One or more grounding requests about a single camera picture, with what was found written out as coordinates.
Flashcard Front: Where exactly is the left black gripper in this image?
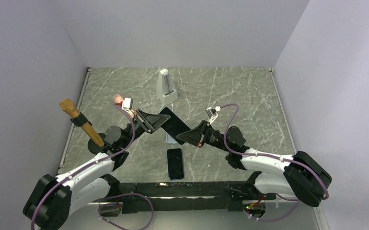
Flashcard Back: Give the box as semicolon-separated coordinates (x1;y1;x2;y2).
120;108;171;149

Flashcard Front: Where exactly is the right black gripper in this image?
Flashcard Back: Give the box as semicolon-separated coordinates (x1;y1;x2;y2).
176;120;232;152

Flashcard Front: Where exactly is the black phone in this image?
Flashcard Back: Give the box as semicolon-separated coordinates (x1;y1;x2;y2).
167;148;185;180
159;107;191;145

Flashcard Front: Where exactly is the light blue phone case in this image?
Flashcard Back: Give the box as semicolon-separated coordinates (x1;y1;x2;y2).
166;134;178;144

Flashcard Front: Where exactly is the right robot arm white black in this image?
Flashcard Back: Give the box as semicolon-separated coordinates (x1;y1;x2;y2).
176;120;332;207

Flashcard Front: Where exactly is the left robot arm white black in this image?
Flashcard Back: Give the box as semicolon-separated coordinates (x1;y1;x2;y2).
23;106;172;230

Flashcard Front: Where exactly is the grey metronome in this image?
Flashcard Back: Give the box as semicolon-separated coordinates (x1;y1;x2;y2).
156;69;178;105

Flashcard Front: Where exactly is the pink cylinder stick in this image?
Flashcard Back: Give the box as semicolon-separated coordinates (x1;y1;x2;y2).
113;94;136;116

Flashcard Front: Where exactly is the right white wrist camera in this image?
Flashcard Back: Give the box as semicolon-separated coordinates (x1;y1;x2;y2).
206;106;221;124

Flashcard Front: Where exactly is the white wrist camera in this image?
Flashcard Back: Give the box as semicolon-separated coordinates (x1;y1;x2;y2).
206;106;221;124
120;97;134;117

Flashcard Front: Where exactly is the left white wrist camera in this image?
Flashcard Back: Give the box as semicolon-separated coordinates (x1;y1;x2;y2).
120;97;134;117

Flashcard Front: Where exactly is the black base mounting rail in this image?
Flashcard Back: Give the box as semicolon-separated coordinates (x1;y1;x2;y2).
97;181;276;214

